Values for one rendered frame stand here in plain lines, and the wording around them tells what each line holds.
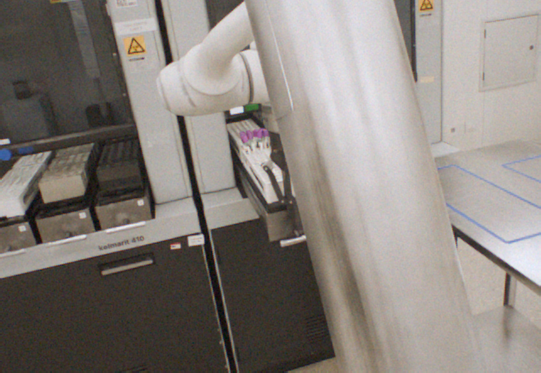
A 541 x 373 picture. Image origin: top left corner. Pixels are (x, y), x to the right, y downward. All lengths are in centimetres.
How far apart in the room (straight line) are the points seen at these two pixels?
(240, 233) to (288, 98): 105
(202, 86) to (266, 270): 76
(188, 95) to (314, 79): 55
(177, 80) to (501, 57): 259
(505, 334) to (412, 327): 122
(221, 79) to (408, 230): 55
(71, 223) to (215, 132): 46
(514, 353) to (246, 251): 79
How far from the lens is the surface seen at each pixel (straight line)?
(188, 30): 124
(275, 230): 103
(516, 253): 84
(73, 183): 132
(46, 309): 143
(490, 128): 324
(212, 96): 79
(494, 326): 153
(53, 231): 130
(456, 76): 298
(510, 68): 323
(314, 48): 28
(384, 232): 28
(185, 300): 140
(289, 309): 150
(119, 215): 126
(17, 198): 132
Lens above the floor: 126
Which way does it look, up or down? 20 degrees down
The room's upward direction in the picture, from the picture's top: 8 degrees counter-clockwise
